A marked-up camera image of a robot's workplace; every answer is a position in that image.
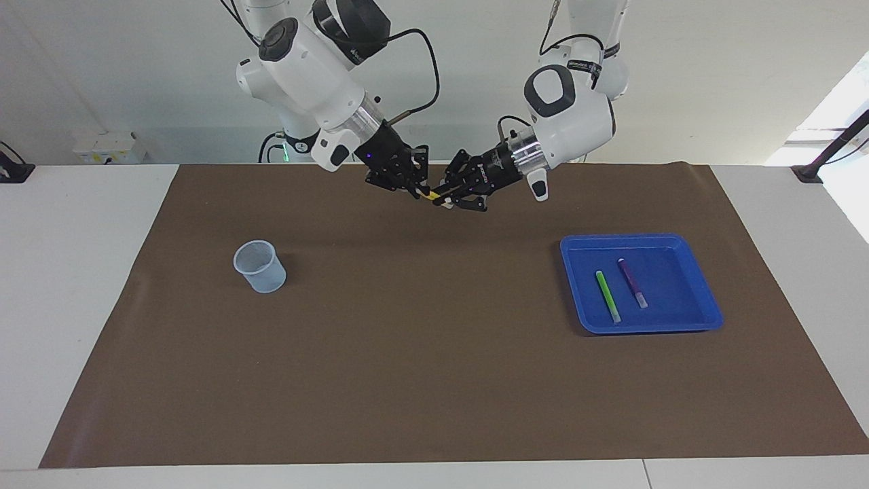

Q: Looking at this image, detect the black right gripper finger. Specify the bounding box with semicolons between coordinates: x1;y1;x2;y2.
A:
405;144;430;200
365;173;419;196

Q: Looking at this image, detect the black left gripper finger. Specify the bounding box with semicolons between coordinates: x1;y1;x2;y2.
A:
433;150;478;199
449;188;491;213

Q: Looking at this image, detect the green pen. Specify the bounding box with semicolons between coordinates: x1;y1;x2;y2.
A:
595;270;622;324

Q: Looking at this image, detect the purple pen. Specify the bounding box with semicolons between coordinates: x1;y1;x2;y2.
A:
616;257;649;310

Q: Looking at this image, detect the translucent plastic cup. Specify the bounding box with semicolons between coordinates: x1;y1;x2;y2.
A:
233;240;287;294

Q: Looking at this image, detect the brown table mat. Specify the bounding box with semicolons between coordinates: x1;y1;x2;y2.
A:
39;161;869;469

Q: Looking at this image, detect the blue plastic tray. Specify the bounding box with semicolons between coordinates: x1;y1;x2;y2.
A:
559;233;724;336

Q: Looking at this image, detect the black clamp with pole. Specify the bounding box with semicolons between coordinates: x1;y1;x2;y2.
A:
790;107;869;185

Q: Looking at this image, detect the small black table clamp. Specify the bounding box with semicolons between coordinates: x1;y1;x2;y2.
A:
0;141;37;185

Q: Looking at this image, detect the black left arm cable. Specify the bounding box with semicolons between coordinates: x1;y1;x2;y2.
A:
497;0;606;145

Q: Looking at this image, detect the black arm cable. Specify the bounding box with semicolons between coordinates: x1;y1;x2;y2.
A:
497;0;606;145
348;27;441;128

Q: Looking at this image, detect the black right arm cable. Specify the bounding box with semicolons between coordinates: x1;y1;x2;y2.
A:
348;27;441;128

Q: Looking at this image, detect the white wall socket box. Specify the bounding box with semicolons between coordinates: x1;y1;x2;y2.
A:
73;131;147;166

